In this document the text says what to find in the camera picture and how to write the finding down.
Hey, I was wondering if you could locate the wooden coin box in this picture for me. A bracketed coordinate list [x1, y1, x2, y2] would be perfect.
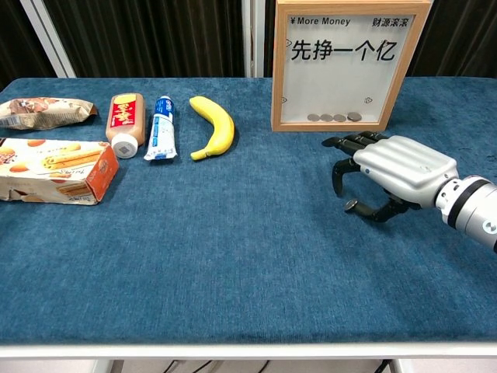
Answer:
[270, 0, 433, 133]

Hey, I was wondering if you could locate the yellow banana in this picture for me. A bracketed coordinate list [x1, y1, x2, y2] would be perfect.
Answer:
[189, 96, 236, 161]

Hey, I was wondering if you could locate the brown snack bag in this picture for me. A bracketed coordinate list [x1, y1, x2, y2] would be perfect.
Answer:
[0, 96, 98, 131]

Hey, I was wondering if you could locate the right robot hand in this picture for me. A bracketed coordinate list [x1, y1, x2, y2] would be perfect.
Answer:
[321, 131, 459, 223]

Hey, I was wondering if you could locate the black pleated curtain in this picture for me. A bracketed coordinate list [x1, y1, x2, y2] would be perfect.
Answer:
[263, 0, 278, 78]
[407, 0, 497, 78]
[0, 0, 56, 92]
[42, 0, 245, 78]

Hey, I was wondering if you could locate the brown sauce bottle red label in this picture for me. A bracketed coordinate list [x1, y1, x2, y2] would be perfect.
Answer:
[105, 92, 147, 159]

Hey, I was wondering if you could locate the white blue toothpaste tube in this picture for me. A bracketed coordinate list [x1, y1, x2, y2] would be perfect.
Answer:
[143, 95, 180, 162]

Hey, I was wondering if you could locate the blue felt table mat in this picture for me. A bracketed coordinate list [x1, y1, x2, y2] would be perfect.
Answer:
[0, 76, 497, 347]

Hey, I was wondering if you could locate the orange egg roll box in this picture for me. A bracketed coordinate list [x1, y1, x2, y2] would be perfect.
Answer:
[0, 138, 120, 206]

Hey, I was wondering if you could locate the grey partition frame post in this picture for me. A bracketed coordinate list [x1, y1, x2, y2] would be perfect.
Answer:
[21, 0, 77, 78]
[241, 0, 266, 78]

